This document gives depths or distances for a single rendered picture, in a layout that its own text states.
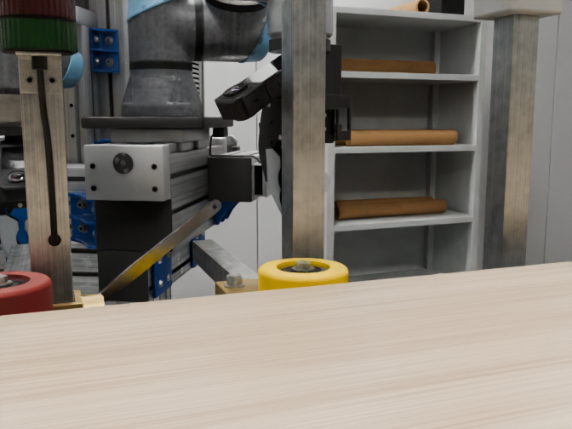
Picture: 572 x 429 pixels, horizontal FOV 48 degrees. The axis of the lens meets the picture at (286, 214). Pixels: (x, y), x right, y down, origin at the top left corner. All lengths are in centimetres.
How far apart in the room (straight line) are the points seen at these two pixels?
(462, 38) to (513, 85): 296
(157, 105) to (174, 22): 15
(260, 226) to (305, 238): 282
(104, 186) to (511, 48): 65
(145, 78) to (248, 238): 234
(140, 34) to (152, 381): 92
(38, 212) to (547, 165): 407
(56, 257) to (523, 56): 54
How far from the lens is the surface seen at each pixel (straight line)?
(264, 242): 350
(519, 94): 78
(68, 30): 56
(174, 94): 119
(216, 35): 121
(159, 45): 120
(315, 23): 66
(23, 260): 87
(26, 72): 60
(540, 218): 450
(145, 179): 106
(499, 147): 79
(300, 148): 65
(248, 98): 68
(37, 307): 55
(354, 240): 371
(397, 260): 388
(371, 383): 35
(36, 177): 61
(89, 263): 126
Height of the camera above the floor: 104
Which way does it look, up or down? 9 degrees down
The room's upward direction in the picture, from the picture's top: straight up
